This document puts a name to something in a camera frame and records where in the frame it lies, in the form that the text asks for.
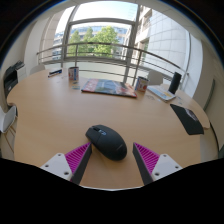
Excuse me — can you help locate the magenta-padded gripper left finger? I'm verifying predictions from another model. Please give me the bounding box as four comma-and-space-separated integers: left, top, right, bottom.
39, 142, 93, 186

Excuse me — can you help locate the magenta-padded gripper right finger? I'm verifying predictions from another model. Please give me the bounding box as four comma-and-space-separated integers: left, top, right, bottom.
132, 142, 184, 186

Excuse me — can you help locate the black computer mouse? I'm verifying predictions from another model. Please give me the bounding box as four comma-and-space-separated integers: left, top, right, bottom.
85, 124, 128, 162

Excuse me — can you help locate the black printed mouse pad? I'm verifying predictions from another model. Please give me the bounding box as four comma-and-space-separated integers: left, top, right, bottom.
169, 103, 205, 136

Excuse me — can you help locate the white plastic chair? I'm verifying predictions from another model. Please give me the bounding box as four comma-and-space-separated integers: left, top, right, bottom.
0, 104, 18, 134

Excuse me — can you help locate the light blue illustrated book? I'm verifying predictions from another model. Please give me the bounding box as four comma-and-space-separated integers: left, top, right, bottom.
146, 84, 177, 102

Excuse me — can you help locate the black cylindrical bottle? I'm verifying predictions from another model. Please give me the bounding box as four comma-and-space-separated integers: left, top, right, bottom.
168, 71, 183, 95

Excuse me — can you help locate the red and blue magazine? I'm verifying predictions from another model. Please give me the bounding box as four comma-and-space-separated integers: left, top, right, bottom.
80, 78, 138, 99

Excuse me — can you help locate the black printer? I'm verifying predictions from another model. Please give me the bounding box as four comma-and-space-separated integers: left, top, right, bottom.
3, 60, 26, 98

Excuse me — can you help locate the grey metal railing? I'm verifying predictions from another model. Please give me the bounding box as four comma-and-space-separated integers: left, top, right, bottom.
35, 41, 191, 89

